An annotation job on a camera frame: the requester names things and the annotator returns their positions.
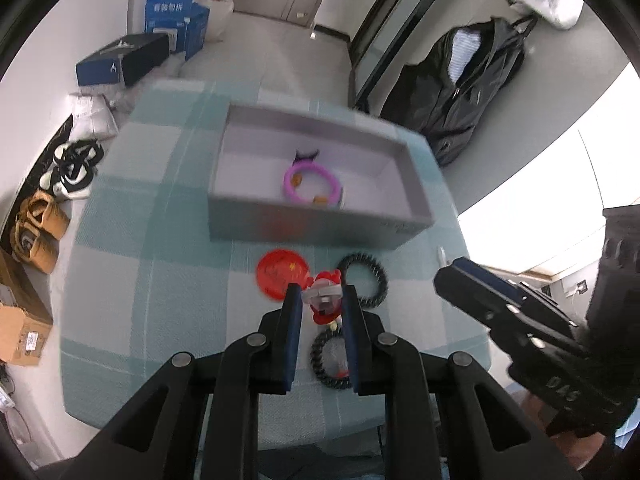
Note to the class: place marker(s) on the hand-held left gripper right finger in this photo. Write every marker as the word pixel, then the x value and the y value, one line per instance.
pixel 353 340

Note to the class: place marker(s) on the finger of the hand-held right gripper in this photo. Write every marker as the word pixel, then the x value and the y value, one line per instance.
pixel 465 290
pixel 492 275

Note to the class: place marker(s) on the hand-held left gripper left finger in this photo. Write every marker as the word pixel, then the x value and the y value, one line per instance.
pixel 293 335

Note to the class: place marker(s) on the red santa hair clip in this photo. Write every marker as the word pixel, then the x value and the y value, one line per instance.
pixel 327 281

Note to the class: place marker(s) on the red round badge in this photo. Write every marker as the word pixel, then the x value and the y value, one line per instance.
pixel 275 272

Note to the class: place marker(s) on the grey cardboard box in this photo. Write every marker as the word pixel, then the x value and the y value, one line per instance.
pixel 310 230

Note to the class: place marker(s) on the checked teal tablecloth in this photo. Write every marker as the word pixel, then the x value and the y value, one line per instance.
pixel 150 260

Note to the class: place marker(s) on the black backpack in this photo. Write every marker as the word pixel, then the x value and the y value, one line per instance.
pixel 480 105

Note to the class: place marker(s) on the black hair clip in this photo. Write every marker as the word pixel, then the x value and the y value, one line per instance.
pixel 306 155

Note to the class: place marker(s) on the striped cloth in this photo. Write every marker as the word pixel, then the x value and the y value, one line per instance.
pixel 462 52

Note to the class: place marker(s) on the black and white sneaker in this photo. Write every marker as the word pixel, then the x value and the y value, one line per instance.
pixel 75 152
pixel 67 182

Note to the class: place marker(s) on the brown cardboard box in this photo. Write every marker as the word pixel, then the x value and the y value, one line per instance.
pixel 20 340
pixel 15 280

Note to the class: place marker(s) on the tan boot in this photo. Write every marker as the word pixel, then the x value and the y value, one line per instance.
pixel 32 250
pixel 45 212

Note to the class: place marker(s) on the black shoe mat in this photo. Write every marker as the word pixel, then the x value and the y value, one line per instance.
pixel 52 145

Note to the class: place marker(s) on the dark blue shoe box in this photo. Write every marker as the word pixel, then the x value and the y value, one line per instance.
pixel 140 57

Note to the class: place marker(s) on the white plastic bag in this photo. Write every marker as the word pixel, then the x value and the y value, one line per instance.
pixel 220 15

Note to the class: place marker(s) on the blue cardboard box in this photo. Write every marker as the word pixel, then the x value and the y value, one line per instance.
pixel 170 12

